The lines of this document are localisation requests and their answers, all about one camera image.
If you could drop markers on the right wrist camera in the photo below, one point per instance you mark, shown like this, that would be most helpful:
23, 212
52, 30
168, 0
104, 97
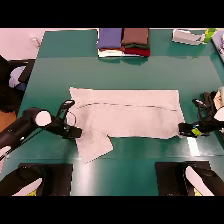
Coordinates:
199, 103

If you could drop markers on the red garment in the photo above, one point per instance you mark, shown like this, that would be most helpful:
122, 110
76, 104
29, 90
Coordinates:
138, 52

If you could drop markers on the brown garment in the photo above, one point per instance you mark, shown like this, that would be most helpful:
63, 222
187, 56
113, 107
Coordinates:
135, 36

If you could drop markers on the purple garment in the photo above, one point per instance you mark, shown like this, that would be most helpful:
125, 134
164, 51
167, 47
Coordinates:
109, 37

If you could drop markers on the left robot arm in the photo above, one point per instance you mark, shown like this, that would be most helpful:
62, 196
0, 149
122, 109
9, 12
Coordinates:
20, 128

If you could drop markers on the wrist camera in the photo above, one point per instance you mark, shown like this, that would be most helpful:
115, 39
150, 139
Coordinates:
199, 103
67, 103

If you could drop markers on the dark green garment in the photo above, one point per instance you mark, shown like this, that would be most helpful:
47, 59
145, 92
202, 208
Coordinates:
135, 46

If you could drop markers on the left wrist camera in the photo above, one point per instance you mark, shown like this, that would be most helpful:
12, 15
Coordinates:
67, 103

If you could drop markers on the pale pink shirt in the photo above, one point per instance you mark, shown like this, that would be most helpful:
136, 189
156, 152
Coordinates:
130, 116

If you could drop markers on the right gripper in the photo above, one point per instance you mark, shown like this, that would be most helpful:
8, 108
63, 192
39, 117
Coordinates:
187, 129

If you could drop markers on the white garment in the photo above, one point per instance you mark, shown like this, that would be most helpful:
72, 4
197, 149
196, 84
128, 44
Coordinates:
110, 53

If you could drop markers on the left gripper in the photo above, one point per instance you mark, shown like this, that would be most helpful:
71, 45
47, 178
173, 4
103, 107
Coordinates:
68, 131

